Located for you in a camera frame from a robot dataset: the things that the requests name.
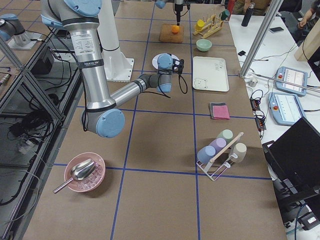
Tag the metal scoop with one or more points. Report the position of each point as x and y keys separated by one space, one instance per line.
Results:
x=79 y=172

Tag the white ridged plate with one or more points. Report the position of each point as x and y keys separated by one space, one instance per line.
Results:
x=164 y=61

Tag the wooden dish rack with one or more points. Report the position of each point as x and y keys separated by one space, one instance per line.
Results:
x=212 y=25

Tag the pink bowl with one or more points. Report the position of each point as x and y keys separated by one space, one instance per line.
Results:
x=90 y=177

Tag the dark green mug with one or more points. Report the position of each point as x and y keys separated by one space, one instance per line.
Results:
x=224 y=15

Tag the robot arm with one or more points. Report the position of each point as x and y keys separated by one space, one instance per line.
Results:
x=93 y=33
x=162 y=3

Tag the blue cup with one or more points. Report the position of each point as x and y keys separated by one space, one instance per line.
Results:
x=206 y=153

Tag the teach pendant far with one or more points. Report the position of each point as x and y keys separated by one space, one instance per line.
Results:
x=290 y=80

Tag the beige cup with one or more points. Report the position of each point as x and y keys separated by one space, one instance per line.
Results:
x=238 y=152

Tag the orange fruit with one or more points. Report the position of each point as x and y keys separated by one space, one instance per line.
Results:
x=175 y=29

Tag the aluminium frame post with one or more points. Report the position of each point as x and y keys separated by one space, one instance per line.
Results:
x=262 y=31

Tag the black laptop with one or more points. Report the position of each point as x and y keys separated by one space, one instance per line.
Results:
x=295 y=159

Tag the black bottle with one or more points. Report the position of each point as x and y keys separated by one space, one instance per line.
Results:
x=248 y=14

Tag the green cup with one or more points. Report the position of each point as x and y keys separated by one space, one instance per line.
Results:
x=227 y=135

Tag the cream bear tray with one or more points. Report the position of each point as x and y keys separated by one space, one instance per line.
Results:
x=210 y=74

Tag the teach pendant near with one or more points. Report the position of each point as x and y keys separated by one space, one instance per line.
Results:
x=286 y=108

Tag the white wire cup rack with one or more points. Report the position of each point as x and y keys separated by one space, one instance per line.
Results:
x=221 y=162

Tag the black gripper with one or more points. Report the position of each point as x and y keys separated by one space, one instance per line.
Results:
x=178 y=10
x=175 y=63

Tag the grey cloth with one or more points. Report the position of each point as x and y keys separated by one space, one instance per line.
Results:
x=211 y=106

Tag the black smartphone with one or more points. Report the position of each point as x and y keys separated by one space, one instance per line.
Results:
x=276 y=29

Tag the wooden cutting board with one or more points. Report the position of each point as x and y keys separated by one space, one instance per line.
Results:
x=166 y=35

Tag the green ceramic bowl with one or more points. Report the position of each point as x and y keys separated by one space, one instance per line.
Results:
x=203 y=45

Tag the yellow mug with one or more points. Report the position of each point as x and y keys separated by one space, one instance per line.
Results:
x=199 y=25

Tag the pink cloth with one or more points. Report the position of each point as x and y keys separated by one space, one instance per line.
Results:
x=220 y=112

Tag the teach pendant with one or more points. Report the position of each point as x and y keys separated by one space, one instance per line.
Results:
x=290 y=80
x=286 y=108

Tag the purple cup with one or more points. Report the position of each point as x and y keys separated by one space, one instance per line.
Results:
x=218 y=144

